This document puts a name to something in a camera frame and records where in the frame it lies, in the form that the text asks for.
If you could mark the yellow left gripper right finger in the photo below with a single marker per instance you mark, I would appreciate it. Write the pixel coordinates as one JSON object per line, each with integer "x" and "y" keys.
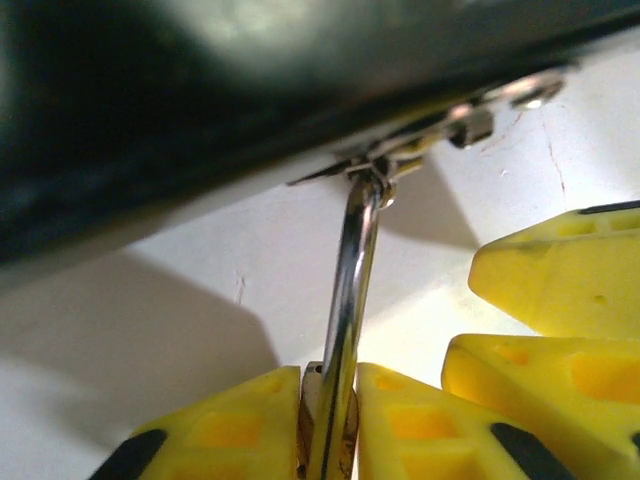
{"x": 440, "y": 435}

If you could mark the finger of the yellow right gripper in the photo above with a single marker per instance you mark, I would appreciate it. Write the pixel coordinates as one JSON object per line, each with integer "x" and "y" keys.
{"x": 565, "y": 275}
{"x": 550, "y": 380}

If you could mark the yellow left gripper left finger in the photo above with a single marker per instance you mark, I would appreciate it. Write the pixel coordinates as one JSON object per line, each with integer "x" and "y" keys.
{"x": 220, "y": 430}

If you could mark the metal box hasp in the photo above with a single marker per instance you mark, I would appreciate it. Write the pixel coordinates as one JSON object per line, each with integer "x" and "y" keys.
{"x": 475, "y": 122}

